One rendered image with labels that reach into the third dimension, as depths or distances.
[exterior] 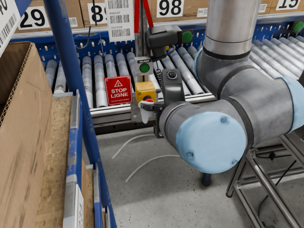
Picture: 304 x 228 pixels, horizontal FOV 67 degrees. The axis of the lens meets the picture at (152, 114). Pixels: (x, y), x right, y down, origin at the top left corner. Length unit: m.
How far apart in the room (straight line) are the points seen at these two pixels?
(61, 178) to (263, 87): 0.32
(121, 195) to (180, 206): 0.38
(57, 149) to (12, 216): 0.12
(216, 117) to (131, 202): 1.28
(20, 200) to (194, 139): 0.21
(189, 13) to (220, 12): 1.10
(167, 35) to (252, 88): 0.44
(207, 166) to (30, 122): 0.23
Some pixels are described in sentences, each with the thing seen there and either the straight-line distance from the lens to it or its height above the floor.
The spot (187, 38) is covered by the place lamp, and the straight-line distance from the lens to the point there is 1.48.
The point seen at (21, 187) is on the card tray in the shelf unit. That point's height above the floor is 1.19.
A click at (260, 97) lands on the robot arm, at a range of 0.38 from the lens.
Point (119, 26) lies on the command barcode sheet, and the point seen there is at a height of 1.09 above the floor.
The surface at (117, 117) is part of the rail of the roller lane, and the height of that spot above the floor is 0.71.
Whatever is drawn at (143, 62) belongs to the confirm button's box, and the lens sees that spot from 0.83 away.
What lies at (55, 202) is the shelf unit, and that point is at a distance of 0.27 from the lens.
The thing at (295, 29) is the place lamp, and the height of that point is 0.80.
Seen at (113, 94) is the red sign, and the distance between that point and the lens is 0.91.
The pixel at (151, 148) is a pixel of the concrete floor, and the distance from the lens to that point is 1.80.
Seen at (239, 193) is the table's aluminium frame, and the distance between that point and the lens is 1.48.
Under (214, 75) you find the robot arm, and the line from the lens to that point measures 0.46.
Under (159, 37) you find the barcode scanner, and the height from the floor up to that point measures 1.07.
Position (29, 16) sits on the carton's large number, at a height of 0.97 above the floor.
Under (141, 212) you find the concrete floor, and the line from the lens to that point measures 1.52.
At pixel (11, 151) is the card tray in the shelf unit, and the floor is 1.22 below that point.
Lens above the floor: 1.36
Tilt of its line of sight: 41 degrees down
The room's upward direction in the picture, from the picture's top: straight up
